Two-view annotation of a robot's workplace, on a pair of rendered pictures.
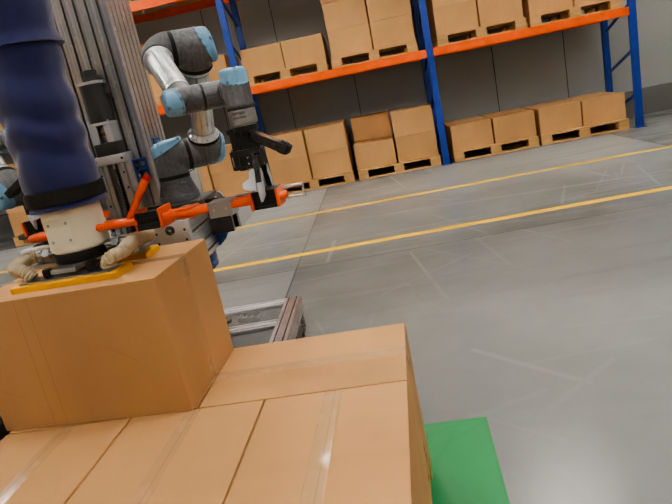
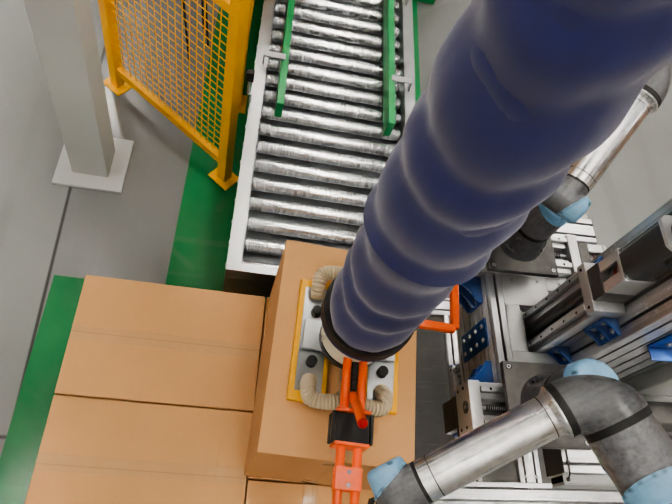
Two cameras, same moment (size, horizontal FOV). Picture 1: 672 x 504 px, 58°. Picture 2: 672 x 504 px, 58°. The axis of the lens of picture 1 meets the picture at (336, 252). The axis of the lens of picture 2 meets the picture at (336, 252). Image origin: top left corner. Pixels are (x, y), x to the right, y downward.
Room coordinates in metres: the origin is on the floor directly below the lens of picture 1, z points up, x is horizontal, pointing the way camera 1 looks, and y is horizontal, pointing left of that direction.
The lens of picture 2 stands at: (1.39, 0.24, 2.46)
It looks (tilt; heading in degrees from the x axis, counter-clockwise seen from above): 59 degrees down; 62
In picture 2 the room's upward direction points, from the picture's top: 25 degrees clockwise
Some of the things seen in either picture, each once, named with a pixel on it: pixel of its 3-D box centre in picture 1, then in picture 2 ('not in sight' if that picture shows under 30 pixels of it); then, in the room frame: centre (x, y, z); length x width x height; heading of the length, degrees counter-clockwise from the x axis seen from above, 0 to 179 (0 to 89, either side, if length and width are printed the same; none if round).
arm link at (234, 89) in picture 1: (236, 88); not in sight; (1.70, 0.17, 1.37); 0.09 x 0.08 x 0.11; 20
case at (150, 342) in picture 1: (110, 330); (330, 368); (1.80, 0.74, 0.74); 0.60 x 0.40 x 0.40; 79
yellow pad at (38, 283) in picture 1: (70, 273); (313, 337); (1.71, 0.76, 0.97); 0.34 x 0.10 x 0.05; 79
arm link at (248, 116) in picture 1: (242, 118); not in sight; (1.69, 0.17, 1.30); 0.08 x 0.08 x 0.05
